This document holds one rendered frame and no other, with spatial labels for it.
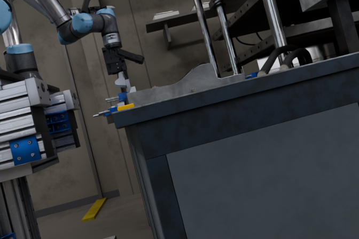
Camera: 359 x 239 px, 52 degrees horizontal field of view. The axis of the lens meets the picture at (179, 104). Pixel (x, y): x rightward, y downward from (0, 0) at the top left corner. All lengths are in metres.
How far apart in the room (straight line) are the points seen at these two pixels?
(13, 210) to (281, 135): 1.08
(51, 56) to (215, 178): 3.91
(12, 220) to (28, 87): 0.57
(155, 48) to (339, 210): 3.71
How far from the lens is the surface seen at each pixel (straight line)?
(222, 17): 2.57
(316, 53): 2.39
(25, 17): 4.87
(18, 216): 1.62
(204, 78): 1.55
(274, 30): 1.83
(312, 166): 1.02
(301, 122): 1.01
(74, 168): 4.59
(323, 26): 2.01
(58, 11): 1.64
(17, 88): 1.32
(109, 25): 1.60
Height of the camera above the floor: 0.76
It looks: 1 degrees up
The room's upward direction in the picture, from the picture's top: 14 degrees counter-clockwise
